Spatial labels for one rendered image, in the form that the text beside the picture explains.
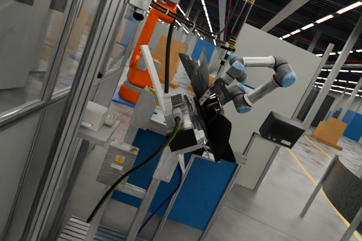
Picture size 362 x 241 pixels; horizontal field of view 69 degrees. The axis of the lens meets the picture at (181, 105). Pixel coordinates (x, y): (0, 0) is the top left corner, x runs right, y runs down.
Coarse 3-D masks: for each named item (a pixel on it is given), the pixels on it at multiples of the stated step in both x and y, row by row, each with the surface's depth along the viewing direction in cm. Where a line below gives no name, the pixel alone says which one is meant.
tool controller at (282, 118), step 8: (272, 112) 197; (264, 120) 203; (272, 120) 191; (280, 120) 190; (288, 120) 195; (264, 128) 198; (272, 128) 193; (280, 128) 193; (288, 128) 192; (296, 128) 192; (264, 136) 197; (272, 136) 196; (280, 136) 196; (288, 136) 195; (296, 136) 195; (280, 144) 199; (288, 144) 198
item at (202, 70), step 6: (204, 54) 127; (204, 60) 127; (198, 66) 121; (204, 66) 127; (198, 72) 122; (204, 72) 128; (192, 78) 117; (198, 78) 124; (204, 78) 130; (192, 84) 120; (198, 84) 127; (204, 84) 132; (198, 90) 129; (204, 90) 135; (198, 96) 133
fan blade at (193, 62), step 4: (180, 56) 152; (184, 56) 155; (188, 56) 159; (184, 60) 153; (188, 60) 156; (192, 60) 161; (184, 64) 152; (188, 64) 154; (192, 64) 157; (188, 68) 152; (192, 68) 155; (188, 72) 151; (192, 72) 153
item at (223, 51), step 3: (225, 42) 145; (222, 45) 146; (225, 45) 145; (228, 45) 146; (222, 48) 148; (225, 48) 145; (228, 48) 147; (222, 51) 147; (225, 51) 147; (219, 54) 149; (222, 54) 147; (225, 54) 148; (219, 57) 149; (222, 57) 147; (222, 60) 148; (225, 60) 147
